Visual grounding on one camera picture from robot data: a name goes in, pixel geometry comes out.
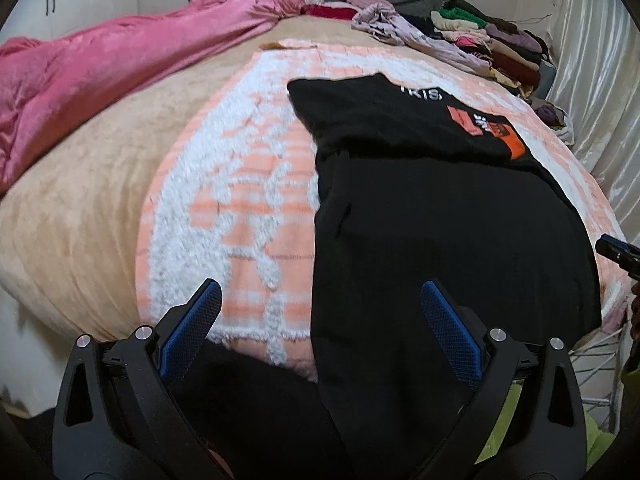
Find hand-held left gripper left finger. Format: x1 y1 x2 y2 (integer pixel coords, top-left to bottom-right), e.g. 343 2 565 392
52 278 223 480

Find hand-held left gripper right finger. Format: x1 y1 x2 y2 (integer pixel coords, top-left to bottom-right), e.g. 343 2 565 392
420 280 586 480

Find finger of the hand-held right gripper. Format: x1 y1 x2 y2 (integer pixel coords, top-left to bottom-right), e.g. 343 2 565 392
596 234 640 276

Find black sweater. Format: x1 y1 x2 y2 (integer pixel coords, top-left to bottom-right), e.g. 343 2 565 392
287 72 603 471

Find pile of folded clothes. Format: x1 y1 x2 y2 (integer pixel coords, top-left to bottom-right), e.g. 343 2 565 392
430 0 556 98

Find black pants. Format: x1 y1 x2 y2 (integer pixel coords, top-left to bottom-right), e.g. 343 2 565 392
30 355 351 480

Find white plastic bag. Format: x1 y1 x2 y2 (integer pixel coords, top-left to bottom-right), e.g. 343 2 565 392
530 95 576 143

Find orange white plaid blanket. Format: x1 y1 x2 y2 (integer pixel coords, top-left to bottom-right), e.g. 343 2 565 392
136 39 631 383

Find beige bed sheet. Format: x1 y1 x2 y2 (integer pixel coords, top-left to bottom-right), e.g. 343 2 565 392
0 12 361 346

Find purple garment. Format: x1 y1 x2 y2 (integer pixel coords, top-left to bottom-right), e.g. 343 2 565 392
535 102 561 126

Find yellow-green garment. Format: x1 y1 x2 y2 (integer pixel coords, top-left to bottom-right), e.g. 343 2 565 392
475 385 631 480

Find white satin curtain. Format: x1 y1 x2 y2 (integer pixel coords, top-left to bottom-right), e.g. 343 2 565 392
545 0 640 256

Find pink quilt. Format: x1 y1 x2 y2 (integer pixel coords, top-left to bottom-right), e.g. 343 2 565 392
0 0 306 196

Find black folded garment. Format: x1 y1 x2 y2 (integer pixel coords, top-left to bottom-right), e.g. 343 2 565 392
400 12 443 38

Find lilac crumpled garment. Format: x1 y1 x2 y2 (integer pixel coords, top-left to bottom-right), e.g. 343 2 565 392
351 2 493 73

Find dark red garment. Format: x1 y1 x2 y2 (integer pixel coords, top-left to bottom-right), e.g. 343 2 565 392
304 2 358 21

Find white wire rack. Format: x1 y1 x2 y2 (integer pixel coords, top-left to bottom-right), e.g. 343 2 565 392
570 320 631 431

